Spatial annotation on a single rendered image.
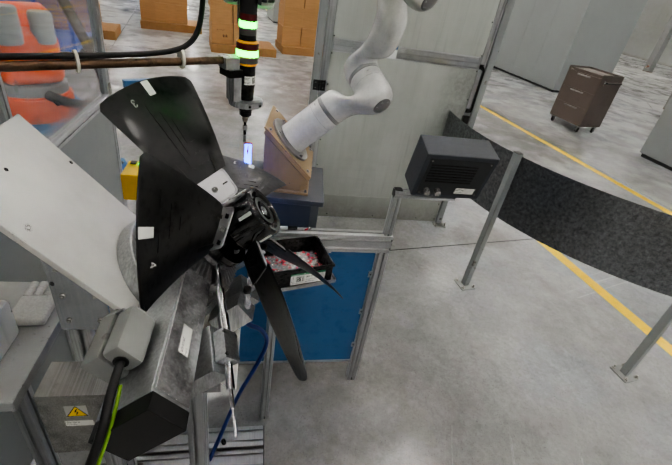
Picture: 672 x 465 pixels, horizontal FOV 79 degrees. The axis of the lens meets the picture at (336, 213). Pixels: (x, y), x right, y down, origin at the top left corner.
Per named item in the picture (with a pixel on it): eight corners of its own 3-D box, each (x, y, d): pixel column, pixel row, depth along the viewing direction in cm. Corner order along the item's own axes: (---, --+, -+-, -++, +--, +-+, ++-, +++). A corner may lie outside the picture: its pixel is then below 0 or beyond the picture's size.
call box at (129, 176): (123, 203, 128) (119, 173, 122) (132, 188, 136) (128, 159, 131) (177, 206, 131) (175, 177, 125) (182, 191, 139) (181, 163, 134)
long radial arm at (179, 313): (144, 288, 85) (187, 261, 83) (170, 308, 89) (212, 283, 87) (94, 422, 61) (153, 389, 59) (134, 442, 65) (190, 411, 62)
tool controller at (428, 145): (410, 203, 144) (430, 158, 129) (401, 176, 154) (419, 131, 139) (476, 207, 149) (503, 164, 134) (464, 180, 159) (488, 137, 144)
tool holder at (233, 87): (231, 112, 80) (232, 61, 75) (213, 101, 84) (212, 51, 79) (269, 108, 86) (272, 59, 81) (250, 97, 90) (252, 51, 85)
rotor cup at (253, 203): (198, 250, 81) (250, 217, 79) (193, 199, 91) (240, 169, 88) (243, 276, 92) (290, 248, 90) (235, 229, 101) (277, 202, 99)
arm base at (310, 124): (276, 113, 160) (312, 84, 155) (306, 149, 168) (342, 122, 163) (269, 129, 144) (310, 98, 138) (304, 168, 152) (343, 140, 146)
